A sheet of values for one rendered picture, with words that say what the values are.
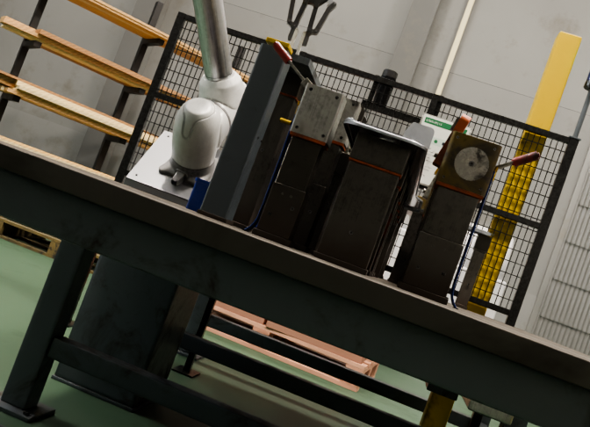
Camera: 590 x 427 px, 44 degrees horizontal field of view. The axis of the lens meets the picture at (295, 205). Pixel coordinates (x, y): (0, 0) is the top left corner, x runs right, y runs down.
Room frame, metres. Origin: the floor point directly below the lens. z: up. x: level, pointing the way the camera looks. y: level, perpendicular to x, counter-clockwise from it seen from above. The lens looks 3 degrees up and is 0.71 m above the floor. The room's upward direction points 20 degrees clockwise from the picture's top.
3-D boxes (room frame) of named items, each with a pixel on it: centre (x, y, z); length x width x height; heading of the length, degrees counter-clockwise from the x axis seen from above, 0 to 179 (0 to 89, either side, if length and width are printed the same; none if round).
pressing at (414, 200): (2.18, -0.24, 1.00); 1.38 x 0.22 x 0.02; 171
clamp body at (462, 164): (1.58, -0.34, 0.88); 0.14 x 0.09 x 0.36; 81
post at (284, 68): (1.77, 0.17, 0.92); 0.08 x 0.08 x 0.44; 81
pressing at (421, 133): (2.92, -0.37, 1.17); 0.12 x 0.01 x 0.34; 81
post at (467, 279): (2.75, -0.72, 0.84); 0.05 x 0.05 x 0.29; 81
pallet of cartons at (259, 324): (5.02, -0.19, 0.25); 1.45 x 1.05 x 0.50; 81
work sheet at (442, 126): (3.19, -0.50, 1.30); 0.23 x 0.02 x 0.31; 81
